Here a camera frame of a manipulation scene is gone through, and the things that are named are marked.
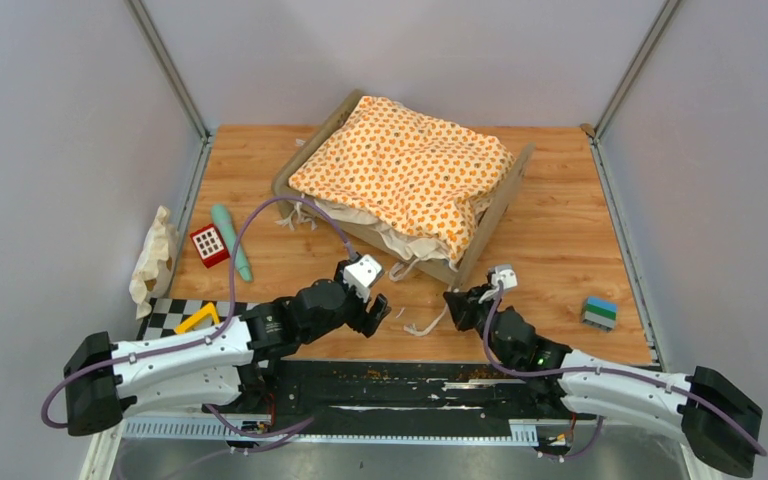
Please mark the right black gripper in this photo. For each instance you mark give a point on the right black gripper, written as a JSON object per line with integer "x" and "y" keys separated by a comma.
{"x": 464, "y": 306}

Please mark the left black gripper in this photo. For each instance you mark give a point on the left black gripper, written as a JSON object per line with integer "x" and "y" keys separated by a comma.
{"x": 365, "y": 322}

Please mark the wooden pet bed frame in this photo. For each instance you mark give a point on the wooden pet bed frame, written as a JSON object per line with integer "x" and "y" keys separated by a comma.
{"x": 453, "y": 276}

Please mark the yellow duck print blanket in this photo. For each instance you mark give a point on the yellow duck print blanket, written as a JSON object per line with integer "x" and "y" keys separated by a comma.
{"x": 420, "y": 182}

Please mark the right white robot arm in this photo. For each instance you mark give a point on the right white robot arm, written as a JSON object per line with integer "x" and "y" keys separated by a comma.
{"x": 609, "y": 371}

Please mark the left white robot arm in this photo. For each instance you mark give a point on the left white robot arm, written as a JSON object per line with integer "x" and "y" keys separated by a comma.
{"x": 106, "y": 381}

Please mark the blue green small block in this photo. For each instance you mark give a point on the blue green small block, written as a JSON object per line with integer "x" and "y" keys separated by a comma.
{"x": 599, "y": 313}

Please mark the yellow plastic block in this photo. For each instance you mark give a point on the yellow plastic block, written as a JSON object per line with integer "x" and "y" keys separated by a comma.
{"x": 205, "y": 317}

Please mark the red window toy block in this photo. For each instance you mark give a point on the red window toy block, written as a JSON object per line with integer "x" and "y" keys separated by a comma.
{"x": 210, "y": 246}

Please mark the teal cylinder toy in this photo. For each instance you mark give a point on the teal cylinder toy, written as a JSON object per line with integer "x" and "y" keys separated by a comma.
{"x": 222, "y": 219}

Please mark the white duck pillow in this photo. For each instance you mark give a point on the white duck pillow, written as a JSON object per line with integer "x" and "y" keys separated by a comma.
{"x": 152, "y": 274}

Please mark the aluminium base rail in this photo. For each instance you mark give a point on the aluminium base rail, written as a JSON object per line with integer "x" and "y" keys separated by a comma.
{"x": 412, "y": 400}

